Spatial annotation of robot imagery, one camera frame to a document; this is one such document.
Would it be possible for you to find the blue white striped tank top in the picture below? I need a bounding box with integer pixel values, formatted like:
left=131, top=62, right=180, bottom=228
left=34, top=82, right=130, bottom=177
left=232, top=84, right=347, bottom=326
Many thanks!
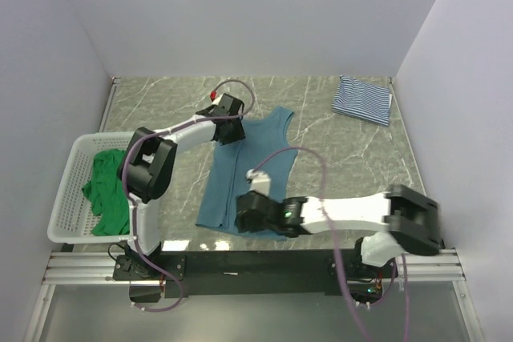
left=331, top=75, right=392, bottom=127

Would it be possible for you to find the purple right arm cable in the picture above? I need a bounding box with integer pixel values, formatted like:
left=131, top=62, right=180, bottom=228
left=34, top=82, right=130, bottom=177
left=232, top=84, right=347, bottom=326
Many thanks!
left=252, top=145, right=411, bottom=342

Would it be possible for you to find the white plastic laundry basket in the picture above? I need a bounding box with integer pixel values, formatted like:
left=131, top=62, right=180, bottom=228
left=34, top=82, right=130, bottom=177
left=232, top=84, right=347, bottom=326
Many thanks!
left=47, top=131, right=132, bottom=244

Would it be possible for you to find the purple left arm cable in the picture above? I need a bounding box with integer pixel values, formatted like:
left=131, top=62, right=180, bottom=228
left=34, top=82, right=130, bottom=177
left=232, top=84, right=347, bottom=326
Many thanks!
left=118, top=78, right=256, bottom=313

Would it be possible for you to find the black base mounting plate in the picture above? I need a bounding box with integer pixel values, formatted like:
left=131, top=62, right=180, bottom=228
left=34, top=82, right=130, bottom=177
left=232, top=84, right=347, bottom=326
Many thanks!
left=111, top=248, right=402, bottom=304

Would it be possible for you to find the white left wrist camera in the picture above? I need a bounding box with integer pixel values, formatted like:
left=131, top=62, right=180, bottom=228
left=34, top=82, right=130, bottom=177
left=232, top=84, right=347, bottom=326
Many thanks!
left=210, top=91, right=220, bottom=103

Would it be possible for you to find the green tank top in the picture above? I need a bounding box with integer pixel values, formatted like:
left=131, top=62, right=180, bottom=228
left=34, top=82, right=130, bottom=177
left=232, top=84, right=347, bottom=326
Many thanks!
left=82, top=149, right=130, bottom=236

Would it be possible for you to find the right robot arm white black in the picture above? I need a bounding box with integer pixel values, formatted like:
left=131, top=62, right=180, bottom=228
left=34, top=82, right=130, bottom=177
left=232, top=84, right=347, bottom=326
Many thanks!
left=235, top=184, right=442, bottom=277

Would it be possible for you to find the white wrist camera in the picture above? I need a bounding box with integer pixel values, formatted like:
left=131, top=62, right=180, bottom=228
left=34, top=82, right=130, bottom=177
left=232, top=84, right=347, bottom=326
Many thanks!
left=246, top=169, right=271, bottom=196
left=210, top=91, right=220, bottom=103

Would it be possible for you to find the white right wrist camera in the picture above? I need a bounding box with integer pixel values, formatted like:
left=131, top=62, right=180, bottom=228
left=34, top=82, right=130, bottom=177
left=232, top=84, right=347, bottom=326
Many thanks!
left=246, top=169, right=271, bottom=196

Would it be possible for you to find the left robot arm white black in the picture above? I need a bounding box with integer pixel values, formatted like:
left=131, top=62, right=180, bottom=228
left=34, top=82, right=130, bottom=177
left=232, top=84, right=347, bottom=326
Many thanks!
left=118, top=92, right=248, bottom=280

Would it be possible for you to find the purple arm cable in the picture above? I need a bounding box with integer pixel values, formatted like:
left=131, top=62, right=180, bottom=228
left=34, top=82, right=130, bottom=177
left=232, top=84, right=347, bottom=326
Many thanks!
left=252, top=145, right=411, bottom=342
left=118, top=78, right=256, bottom=313

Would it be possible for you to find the teal blue tank top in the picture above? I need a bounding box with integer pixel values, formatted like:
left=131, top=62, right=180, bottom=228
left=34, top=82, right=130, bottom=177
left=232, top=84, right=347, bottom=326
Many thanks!
left=196, top=107, right=294, bottom=235

